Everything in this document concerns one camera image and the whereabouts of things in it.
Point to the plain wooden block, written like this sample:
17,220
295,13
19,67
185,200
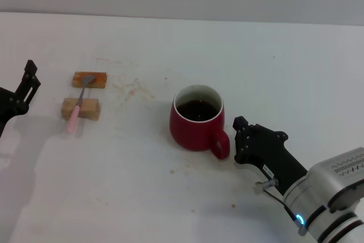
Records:
91,109

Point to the red ceramic mug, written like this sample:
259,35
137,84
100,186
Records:
187,135

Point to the dark coffee liquid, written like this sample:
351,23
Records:
197,110

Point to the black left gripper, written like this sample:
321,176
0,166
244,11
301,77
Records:
10,106

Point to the orange stained wooden block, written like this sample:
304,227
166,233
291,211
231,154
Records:
99,80

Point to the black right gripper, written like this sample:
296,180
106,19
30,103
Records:
270,152

